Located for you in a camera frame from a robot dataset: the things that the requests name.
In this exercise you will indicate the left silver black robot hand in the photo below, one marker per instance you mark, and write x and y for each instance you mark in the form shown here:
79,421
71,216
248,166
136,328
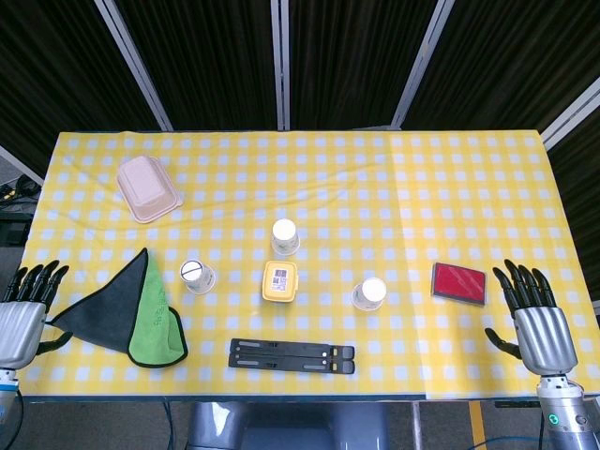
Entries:
19,328

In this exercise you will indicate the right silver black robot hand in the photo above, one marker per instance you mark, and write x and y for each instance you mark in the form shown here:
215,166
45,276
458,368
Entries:
546,337

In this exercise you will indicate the white floral paper cup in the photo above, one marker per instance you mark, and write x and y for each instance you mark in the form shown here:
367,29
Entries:
284,234
370,293

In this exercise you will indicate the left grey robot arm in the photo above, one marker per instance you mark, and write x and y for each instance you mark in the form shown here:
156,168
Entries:
5,403

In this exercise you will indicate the yellow white checkered tablecloth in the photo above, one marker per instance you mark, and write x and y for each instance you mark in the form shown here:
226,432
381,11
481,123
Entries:
375,197

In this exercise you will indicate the green grey microfibre cloth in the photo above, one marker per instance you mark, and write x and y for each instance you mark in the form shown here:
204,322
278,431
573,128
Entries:
117,314

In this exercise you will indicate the red flat ink pad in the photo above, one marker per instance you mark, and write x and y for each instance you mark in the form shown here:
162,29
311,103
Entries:
459,283

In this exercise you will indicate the grey metal table leg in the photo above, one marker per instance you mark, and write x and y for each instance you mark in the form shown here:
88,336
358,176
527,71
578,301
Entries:
415,422

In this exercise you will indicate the beige lidded takeout container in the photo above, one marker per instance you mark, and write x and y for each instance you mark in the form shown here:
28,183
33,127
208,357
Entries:
146,190

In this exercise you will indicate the black folding laptop stand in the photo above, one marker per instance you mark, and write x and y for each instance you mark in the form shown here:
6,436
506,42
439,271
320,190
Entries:
290,356

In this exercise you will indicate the dark partition panel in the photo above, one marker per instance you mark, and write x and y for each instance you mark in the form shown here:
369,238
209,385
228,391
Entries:
506,56
56,70
201,61
347,61

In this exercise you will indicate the green box with yellow lid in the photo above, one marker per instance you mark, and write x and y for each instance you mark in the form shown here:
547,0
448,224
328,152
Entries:
280,281

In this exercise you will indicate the grey robot torso base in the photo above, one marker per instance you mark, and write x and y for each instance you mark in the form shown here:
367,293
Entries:
281,426

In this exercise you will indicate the white partition frame post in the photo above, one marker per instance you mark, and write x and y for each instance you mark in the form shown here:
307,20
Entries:
19,164
136,70
280,70
572,112
422,65

